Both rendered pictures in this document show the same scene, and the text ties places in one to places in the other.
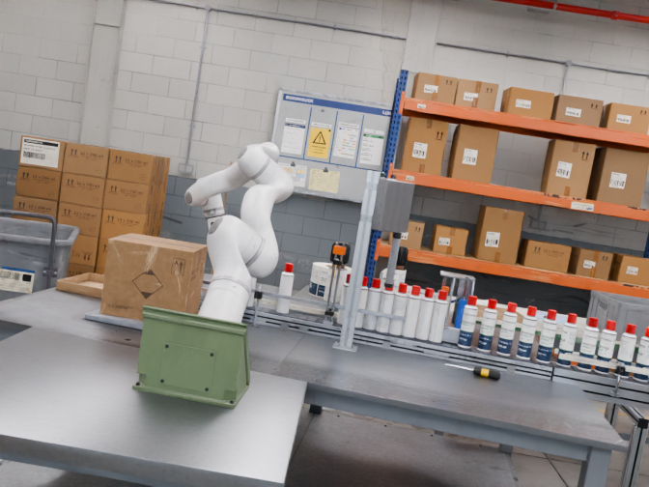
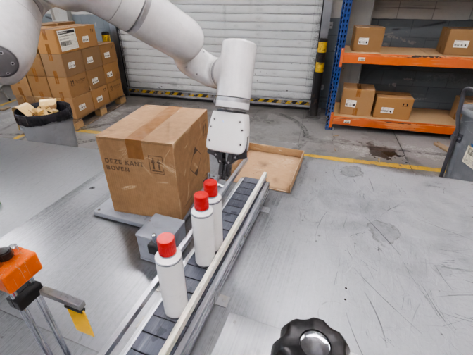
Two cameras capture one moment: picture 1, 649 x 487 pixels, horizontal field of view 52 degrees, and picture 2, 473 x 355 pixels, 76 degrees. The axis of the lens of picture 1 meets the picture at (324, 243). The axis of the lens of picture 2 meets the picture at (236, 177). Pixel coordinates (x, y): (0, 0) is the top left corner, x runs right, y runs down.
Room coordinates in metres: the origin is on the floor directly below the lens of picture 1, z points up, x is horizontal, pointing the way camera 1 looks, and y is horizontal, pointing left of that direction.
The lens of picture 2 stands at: (2.84, -0.26, 1.47)
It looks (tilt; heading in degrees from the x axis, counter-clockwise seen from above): 31 degrees down; 103
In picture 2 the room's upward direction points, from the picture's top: straight up
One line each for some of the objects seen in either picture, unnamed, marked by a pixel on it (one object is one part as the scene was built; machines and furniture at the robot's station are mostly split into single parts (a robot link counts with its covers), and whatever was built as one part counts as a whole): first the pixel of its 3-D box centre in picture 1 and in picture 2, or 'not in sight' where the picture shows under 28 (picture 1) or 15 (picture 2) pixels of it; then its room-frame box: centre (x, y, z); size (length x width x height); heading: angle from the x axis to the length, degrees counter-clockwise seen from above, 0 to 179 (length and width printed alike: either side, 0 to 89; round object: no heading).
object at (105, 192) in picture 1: (92, 224); not in sight; (5.89, 2.09, 0.70); 1.20 x 0.82 x 1.39; 94
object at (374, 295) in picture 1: (373, 303); not in sight; (2.58, -0.23, 0.98); 0.05 x 0.05 x 0.20
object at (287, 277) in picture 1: (285, 288); (171, 276); (2.62, 0.13, 0.98); 0.05 x 0.05 x 0.20
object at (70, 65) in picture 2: not in sight; (68, 72); (-0.27, 3.37, 0.57); 1.20 x 0.85 x 1.14; 91
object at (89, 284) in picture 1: (106, 287); (267, 164); (2.72, 0.87, 0.85); 0.30 x 0.26 x 0.04; 82
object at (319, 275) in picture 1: (330, 280); not in sight; (3.18, -0.06, 0.95); 0.20 x 0.20 x 0.14
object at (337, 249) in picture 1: (334, 283); (63, 340); (2.55, -0.07, 1.05); 0.10 x 0.04 x 0.33; 172
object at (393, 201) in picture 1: (387, 205); not in sight; (2.49, -0.21, 1.38); 0.17 x 0.10 x 0.19; 137
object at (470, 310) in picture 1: (468, 322); not in sight; (2.53, -0.60, 0.98); 0.05 x 0.05 x 0.20
